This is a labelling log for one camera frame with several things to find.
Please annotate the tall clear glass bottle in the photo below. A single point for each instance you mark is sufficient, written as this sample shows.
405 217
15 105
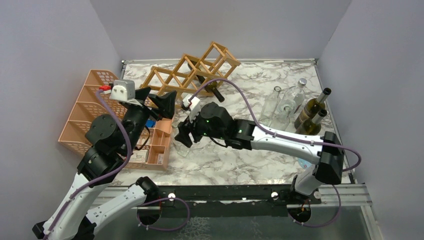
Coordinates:
281 117

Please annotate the clear square glass bottle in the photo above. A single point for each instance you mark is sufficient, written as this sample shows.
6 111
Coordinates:
269 106

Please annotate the wooden wine rack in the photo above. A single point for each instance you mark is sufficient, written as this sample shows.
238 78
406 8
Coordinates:
191 72

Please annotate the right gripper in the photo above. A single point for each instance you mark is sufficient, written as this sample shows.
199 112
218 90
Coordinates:
183 136

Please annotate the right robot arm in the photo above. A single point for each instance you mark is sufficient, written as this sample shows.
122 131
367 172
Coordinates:
322 152

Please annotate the green wine bottle front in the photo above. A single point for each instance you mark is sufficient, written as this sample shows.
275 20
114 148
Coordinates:
312 126

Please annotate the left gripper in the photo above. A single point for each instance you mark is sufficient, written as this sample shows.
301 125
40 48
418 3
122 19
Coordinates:
166 103

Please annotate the clear bottle silver cap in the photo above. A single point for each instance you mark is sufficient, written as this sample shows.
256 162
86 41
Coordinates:
294 96

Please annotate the dark green wine bottle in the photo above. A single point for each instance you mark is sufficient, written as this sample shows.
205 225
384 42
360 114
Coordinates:
211 88

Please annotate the green wine bottle rear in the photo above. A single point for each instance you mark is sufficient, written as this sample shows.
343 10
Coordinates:
312 107

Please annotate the white card box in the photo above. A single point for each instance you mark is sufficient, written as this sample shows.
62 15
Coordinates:
139 156

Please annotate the peach desk organizer tray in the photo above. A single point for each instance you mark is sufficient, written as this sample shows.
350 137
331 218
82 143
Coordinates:
157 140

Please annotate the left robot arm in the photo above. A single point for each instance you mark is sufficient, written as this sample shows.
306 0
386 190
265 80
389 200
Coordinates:
112 143

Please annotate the blue white packaged item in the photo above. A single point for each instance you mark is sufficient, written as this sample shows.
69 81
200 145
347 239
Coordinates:
304 163

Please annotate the peach plastic file rack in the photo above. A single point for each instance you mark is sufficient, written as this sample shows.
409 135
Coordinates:
86 108

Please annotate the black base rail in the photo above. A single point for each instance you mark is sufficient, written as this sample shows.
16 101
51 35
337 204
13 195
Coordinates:
275 200

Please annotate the blue small object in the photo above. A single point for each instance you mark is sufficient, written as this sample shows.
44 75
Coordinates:
150 123

